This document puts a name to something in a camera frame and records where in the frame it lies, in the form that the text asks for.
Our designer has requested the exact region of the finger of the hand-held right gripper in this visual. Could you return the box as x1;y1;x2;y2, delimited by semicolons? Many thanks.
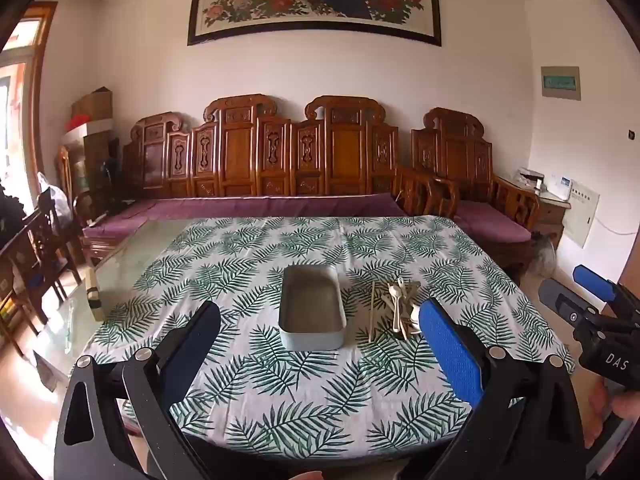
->
572;264;640;311
538;278;608;331

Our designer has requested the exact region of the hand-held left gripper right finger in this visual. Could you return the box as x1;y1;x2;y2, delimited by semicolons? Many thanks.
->
419;298;587;480

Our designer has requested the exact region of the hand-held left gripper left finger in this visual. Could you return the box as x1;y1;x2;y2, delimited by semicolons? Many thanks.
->
54;301;223;480

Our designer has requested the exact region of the grey metal tray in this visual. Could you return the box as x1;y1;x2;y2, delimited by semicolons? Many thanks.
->
278;264;347;352

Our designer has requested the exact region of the person's right hand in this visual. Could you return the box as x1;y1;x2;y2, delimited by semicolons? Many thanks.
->
586;379;640;451

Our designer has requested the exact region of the grey fluffy duster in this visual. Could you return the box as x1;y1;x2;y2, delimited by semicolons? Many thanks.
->
530;232;556;276

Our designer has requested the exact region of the white electrical cabinet door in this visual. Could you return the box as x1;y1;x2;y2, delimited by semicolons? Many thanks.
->
562;178;600;249

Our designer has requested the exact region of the wooden side table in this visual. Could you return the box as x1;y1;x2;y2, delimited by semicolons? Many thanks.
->
500;175;572;241

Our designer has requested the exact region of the white desk phone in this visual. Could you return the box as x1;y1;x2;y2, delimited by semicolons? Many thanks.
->
547;175;572;201

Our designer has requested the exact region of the leaf-print tablecloth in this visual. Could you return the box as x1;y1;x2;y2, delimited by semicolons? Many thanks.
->
82;216;576;461

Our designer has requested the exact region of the purple armchair cushion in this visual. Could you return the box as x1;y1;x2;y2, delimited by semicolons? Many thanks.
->
452;200;533;243

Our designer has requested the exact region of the cream block with dark band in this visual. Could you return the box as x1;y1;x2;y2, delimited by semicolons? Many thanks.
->
84;267;105;322

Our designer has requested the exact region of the long purple sofa cushion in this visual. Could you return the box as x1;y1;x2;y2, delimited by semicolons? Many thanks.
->
82;192;408;241

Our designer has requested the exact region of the carved wooden armchair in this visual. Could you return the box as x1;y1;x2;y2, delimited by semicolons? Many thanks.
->
411;107;542;281

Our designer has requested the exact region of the dark wooden dining chair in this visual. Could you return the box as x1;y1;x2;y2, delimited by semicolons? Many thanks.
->
0;200;83;356

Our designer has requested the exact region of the long carved wooden sofa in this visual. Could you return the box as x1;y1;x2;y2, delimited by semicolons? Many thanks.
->
74;93;460;266

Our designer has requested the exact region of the clear plastic bag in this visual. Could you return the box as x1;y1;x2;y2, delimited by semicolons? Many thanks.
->
37;172;71;226

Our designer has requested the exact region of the cardboard box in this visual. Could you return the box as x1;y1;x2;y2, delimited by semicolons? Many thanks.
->
71;87;113;122

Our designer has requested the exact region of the framed flower painting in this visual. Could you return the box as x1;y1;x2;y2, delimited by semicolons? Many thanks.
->
187;0;442;47

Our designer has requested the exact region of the white wall cable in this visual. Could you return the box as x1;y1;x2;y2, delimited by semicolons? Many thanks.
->
595;214;640;237

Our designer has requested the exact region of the wooden door frame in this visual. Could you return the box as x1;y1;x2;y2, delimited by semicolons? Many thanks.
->
0;1;58;201

